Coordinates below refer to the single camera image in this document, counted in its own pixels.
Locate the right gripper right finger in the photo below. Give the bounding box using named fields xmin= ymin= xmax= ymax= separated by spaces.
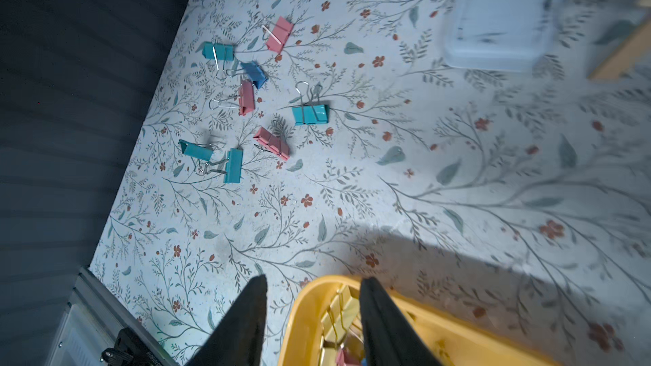
xmin=359 ymin=277 xmax=442 ymax=366

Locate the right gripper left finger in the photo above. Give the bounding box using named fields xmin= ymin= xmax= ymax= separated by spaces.
xmin=186 ymin=276 xmax=268 ymax=366

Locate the yellow storage box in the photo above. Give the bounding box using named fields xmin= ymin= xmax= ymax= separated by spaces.
xmin=278 ymin=276 xmax=556 ymax=365

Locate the yellow binder clip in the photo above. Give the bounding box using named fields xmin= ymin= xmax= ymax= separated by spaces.
xmin=321 ymin=286 xmax=363 ymax=344

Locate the pink binder clip lower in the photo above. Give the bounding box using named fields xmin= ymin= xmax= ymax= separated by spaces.
xmin=254 ymin=127 xmax=290 ymax=161

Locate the pink binder clip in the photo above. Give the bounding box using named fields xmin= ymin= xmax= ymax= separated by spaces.
xmin=263 ymin=17 xmax=293 ymax=54
xmin=238 ymin=80 xmax=255 ymax=116
xmin=254 ymin=127 xmax=290 ymax=161

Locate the pink binder clip middle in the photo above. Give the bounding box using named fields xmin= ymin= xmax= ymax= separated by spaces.
xmin=238 ymin=80 xmax=255 ymax=116

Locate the blue binder clip left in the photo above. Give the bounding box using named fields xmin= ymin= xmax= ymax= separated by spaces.
xmin=241 ymin=61 xmax=268 ymax=89

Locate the pink binder clip top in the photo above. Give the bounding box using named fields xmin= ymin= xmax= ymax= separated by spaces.
xmin=263 ymin=17 xmax=293 ymax=54

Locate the light blue plastic case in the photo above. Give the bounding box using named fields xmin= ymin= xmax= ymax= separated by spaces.
xmin=442 ymin=0 xmax=564 ymax=72

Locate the wooden easel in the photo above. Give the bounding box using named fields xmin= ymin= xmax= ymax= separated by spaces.
xmin=588 ymin=0 xmax=650 ymax=81

